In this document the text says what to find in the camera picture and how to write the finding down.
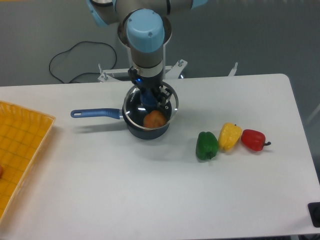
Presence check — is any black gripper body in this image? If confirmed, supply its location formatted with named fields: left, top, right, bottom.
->
left=127, top=67, right=163, bottom=90

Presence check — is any glass pot lid blue knob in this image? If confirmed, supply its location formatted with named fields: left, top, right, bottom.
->
left=122, top=83, right=179, bottom=130

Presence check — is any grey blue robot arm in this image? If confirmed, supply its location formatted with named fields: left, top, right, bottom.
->
left=86, top=0, right=206, bottom=107

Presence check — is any dark blue saucepan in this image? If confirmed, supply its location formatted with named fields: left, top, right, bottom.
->
left=70, top=83, right=179, bottom=140

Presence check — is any orange bell pepper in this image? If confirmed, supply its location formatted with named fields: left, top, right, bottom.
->
left=143, top=110, right=167, bottom=128

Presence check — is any green bell pepper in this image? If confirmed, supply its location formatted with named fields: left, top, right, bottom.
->
left=195, top=131, right=219, bottom=162

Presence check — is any yellow bell pepper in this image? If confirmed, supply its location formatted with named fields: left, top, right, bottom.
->
left=218, top=122, right=242, bottom=152

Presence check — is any red bell pepper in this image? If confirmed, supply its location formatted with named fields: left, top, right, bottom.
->
left=241, top=129, right=271, bottom=152

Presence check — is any yellow woven basket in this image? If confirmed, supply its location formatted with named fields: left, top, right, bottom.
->
left=0, top=100, right=56, bottom=219

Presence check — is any black table corner socket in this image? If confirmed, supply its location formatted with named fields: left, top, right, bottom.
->
left=307, top=202, right=320, bottom=228

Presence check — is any white base frame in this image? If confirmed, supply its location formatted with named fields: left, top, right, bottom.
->
left=97, top=59, right=239, bottom=83

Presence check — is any black floor cable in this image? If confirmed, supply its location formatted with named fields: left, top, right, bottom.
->
left=48, top=41, right=118, bottom=84

